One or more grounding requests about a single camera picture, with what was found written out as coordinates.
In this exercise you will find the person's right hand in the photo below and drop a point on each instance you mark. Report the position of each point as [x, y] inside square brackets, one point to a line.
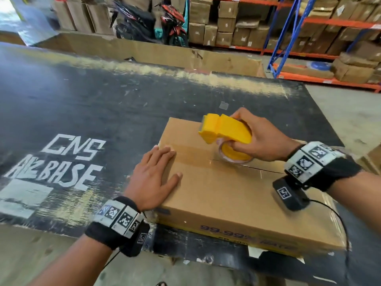
[268, 139]

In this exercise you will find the person's left hand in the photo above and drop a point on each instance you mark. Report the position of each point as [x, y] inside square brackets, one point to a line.
[147, 183]

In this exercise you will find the person's left thumb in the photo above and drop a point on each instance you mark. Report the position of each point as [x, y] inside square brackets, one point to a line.
[172, 184]

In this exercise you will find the person's right thumb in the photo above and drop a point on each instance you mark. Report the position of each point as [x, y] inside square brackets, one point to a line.
[241, 115]

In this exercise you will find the yellow tape dispenser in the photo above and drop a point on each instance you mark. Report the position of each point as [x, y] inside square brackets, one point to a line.
[223, 128]

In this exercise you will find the brown cardboard box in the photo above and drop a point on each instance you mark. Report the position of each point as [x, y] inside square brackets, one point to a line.
[226, 190]

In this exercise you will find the person's right forearm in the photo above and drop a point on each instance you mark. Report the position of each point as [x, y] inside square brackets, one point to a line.
[358, 196]

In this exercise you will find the person's left forearm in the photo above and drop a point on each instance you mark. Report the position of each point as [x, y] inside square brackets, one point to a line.
[74, 263]

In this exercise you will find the clear tape scrap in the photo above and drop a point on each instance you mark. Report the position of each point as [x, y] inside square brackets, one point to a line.
[223, 105]

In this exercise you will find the clear tape roll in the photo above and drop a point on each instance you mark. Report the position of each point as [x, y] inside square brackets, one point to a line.
[230, 157]

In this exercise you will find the black wristband with marker tags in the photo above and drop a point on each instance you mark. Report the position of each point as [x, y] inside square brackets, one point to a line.
[321, 162]
[117, 218]

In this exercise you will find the cardboard boxes on rack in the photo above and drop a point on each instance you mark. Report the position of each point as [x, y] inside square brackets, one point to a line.
[256, 26]

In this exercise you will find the blue plastic roll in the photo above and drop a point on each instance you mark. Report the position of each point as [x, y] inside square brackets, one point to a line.
[319, 66]

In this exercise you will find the orange and blue storage rack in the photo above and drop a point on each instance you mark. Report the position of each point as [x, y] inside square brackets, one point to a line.
[297, 26]

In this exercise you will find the long flat cardboard panel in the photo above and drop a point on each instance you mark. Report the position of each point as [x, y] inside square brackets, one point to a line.
[148, 53]

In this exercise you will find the red and black motorcycle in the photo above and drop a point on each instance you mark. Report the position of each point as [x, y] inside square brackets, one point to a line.
[174, 23]

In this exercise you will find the small cardboard box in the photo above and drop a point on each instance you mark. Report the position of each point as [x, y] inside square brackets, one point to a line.
[372, 160]

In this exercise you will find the stack of tall cardboard boxes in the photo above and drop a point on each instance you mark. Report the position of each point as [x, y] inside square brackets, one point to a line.
[83, 14]

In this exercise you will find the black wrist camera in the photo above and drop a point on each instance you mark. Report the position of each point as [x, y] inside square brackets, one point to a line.
[137, 238]
[290, 193]

